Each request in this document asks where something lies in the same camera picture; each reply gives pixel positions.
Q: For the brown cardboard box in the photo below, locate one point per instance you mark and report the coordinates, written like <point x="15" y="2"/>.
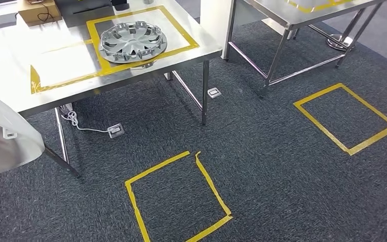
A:
<point x="30" y="11"/>

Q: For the stainless steel workbench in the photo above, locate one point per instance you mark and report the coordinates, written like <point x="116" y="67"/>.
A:
<point x="13" y="50"/>

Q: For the yellow workbench tape outline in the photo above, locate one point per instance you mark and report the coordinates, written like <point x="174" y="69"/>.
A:
<point x="95" y="43"/>

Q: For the yellow floor tape square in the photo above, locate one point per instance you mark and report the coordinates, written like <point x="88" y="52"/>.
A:
<point x="317" y="94"/>
<point x="156" y="168"/>

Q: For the stainless steel table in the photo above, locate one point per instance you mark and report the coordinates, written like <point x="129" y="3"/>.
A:
<point x="280" y="13"/>

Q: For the chrome round stanchion base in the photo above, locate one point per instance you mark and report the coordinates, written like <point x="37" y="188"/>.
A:
<point x="340" y="41"/>

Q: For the white plastic body panel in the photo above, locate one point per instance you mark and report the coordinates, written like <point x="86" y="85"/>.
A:
<point x="16" y="140"/>

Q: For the silver wheel hubcap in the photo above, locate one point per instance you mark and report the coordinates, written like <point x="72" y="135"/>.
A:
<point x="133" y="41"/>

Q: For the grey laptop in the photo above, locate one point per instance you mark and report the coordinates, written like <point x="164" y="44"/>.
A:
<point x="80" y="13"/>

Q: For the silver floor socket box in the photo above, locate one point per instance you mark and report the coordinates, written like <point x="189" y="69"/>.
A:
<point x="116" y="131"/>
<point x="214" y="93"/>

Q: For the yellow table tape outline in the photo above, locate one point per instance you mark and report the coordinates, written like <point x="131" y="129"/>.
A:
<point x="303" y="9"/>

